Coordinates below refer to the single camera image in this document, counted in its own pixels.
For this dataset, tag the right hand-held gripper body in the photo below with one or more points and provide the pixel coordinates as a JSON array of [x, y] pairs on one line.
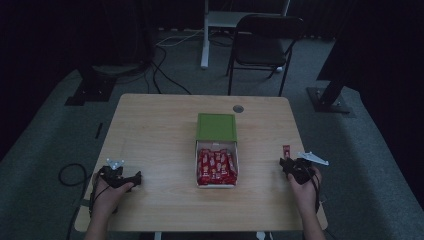
[[305, 168]]

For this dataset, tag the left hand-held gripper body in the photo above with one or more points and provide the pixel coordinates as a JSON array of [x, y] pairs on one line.
[[113, 175]]

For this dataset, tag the single red snack sachet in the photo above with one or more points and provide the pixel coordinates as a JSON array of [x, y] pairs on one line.
[[286, 151]]

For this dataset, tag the pile of red snack packets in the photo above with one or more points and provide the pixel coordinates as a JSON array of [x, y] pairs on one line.
[[216, 168]]

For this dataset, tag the white box drawer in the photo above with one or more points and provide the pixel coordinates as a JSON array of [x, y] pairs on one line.
[[217, 144]]

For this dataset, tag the green box sleeve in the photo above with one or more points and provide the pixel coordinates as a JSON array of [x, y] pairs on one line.
[[216, 127]]

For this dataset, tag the person's left hand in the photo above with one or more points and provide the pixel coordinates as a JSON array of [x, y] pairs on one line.
[[108, 198]]

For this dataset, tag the person's right hand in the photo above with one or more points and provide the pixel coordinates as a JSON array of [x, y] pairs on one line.
[[305, 195]]

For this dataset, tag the black pen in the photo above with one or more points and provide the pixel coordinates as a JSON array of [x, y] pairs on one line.
[[98, 130]]

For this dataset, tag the black stand with bolted base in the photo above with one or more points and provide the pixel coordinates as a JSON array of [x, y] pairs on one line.
[[328, 96]]

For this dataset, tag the grey round table grommet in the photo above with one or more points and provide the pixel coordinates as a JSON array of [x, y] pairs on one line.
[[238, 108]]

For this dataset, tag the black stand with flat base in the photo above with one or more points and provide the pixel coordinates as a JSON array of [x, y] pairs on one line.
[[96, 86]]

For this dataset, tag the black folding chair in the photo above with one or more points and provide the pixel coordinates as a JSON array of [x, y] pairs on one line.
[[263, 43]]

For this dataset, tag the white desk frame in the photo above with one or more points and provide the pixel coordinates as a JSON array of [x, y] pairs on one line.
[[205, 40]]

